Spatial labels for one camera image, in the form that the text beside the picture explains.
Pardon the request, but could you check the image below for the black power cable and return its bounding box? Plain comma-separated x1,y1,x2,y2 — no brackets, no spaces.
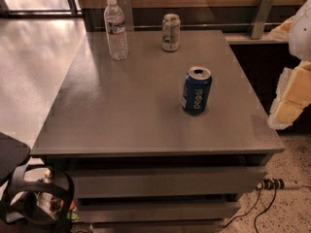
223,186,278,233

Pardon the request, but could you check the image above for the right metal wall bracket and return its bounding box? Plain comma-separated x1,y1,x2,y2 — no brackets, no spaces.
249,0,274,40

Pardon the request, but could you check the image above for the metal rail bar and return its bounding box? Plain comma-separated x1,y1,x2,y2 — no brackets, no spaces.
133,22,281,30

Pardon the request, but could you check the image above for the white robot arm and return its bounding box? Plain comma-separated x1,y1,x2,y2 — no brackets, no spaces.
267,0,311,130

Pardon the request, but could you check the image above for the window frame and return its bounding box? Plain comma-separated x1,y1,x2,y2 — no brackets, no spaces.
0,0,82,18

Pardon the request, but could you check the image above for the metal wall bracket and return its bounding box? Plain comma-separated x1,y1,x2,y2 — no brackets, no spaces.
118,0,134,31
249,0,274,40

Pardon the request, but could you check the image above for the grey drawer cabinet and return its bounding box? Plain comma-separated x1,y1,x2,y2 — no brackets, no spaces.
32,31,284,233

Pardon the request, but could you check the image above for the blue pepsi can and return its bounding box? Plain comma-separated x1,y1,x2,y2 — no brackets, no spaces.
182,66,212,116

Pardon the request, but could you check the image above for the left metal wall bracket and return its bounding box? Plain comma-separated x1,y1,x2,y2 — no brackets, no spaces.
118,0,134,31

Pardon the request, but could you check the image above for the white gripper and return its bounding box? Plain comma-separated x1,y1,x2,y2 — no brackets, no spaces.
267,61,311,130

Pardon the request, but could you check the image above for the clear plastic water bottle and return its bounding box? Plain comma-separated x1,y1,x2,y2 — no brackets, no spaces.
104,0,128,60

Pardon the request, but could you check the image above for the white power strip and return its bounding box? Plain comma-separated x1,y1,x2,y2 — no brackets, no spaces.
256,178,303,191

